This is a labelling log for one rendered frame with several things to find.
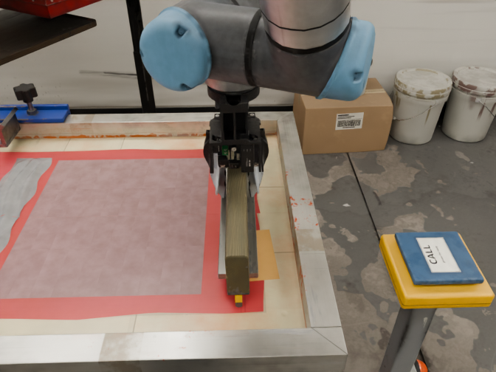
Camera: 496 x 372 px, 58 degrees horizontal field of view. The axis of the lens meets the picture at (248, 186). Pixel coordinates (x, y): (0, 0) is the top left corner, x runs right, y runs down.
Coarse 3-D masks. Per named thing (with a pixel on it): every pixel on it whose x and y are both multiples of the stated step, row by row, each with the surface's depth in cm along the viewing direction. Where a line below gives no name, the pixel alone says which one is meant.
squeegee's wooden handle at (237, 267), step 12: (228, 168) 71; (240, 168) 70; (228, 180) 68; (240, 180) 68; (228, 192) 66; (240, 192) 66; (228, 204) 64; (240, 204) 63; (228, 216) 62; (240, 216) 61; (228, 228) 60; (240, 228) 59; (228, 240) 58; (240, 240) 58; (228, 252) 56; (240, 252) 56; (228, 264) 56; (240, 264) 56; (228, 276) 58; (240, 276) 58; (228, 288) 59; (240, 288) 59
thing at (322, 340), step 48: (288, 144) 87; (288, 192) 77; (0, 336) 54; (48, 336) 54; (96, 336) 54; (144, 336) 54; (192, 336) 54; (240, 336) 54; (288, 336) 54; (336, 336) 54
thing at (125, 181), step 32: (0, 160) 89; (64, 160) 89; (96, 160) 89; (128, 160) 89; (160, 160) 89; (192, 160) 89; (64, 192) 81; (96, 192) 81; (128, 192) 81; (160, 192) 81; (192, 192) 81
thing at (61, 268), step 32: (32, 224) 75; (64, 224) 75; (96, 224) 75; (128, 224) 75; (160, 224) 75; (192, 224) 75; (256, 224) 75; (0, 256) 69; (32, 256) 69; (64, 256) 69; (96, 256) 69; (128, 256) 69; (160, 256) 69; (192, 256) 69; (0, 288) 64; (32, 288) 64; (64, 288) 64; (96, 288) 64; (128, 288) 64; (160, 288) 64; (192, 288) 64; (224, 288) 64; (256, 288) 64
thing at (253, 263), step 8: (248, 184) 78; (248, 192) 76; (224, 200) 74; (248, 200) 74; (224, 208) 73; (248, 208) 73; (224, 216) 71; (248, 216) 71; (224, 224) 70; (248, 224) 70; (224, 232) 68; (248, 232) 68; (224, 240) 67; (256, 240) 67; (224, 248) 66; (256, 248) 66; (224, 256) 64; (256, 256) 64; (224, 264) 63; (256, 264) 63; (224, 272) 62; (256, 272) 62
